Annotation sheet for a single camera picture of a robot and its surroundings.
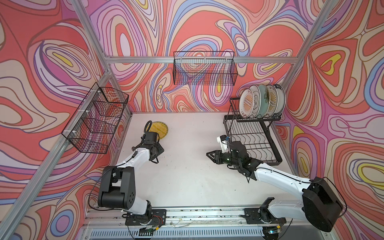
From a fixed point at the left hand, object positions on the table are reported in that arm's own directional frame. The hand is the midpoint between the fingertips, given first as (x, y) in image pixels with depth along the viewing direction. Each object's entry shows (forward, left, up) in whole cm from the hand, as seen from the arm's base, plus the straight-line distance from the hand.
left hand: (161, 150), depth 93 cm
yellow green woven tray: (+22, +5, -4) cm, 23 cm away
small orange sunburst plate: (+19, -52, +23) cm, 60 cm away
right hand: (-10, -29, +8) cm, 32 cm away
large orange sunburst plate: (+16, -66, +27) cm, 73 cm away
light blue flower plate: (+16, -61, +27) cm, 68 cm away
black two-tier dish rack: (+15, -64, -2) cm, 66 cm away
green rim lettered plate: (+17, -71, +28) cm, 78 cm away
